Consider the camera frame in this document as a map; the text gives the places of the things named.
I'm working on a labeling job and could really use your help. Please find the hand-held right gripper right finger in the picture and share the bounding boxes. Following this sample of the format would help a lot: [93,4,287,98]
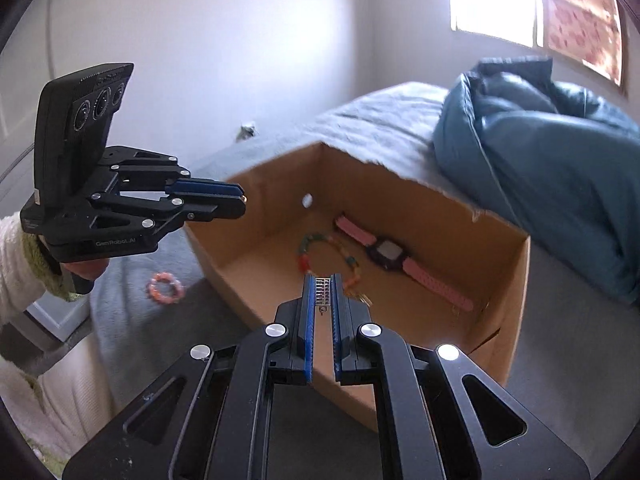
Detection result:
[330,274,592,480]

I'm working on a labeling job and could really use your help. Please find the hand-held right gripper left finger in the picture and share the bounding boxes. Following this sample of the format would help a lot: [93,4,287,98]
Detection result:
[62,275,316,480]

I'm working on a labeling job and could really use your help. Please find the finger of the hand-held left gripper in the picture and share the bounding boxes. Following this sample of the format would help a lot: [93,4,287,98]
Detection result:
[90,194,249,250]
[101,145,246,197]

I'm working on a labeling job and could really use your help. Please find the silver chain bracelet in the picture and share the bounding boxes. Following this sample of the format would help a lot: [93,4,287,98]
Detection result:
[313,275,332,314]

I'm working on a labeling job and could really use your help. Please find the brown cardboard box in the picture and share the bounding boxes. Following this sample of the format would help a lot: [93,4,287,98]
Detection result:
[182,141,531,434]

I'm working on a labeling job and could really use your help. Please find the colourful bead bracelet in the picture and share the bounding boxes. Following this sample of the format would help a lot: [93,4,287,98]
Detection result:
[297,231,374,309]

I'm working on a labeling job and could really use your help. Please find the pink strap watch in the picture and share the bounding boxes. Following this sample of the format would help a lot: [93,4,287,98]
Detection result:
[333,212,475,312]

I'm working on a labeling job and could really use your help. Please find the person's left forearm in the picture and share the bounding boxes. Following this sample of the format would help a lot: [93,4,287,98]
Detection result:
[0,212,96,327]

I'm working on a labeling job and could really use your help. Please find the person's left hand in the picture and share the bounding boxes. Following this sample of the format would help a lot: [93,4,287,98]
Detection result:
[67,258,109,282]

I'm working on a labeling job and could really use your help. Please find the person's leg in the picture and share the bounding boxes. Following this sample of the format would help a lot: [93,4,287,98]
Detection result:
[0,345,121,463]

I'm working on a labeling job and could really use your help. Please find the teal duvet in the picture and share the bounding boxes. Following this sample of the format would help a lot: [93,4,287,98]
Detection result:
[432,56,640,307]

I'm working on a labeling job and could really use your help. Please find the window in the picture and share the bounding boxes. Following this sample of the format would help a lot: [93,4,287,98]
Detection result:
[440,0,629,97]

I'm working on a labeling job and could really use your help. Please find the pink floral curtain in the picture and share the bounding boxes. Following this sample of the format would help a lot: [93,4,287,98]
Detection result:
[537,0,626,86]

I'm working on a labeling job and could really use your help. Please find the pink bead bracelet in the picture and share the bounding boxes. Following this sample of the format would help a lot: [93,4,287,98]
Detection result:
[146,271,185,305]

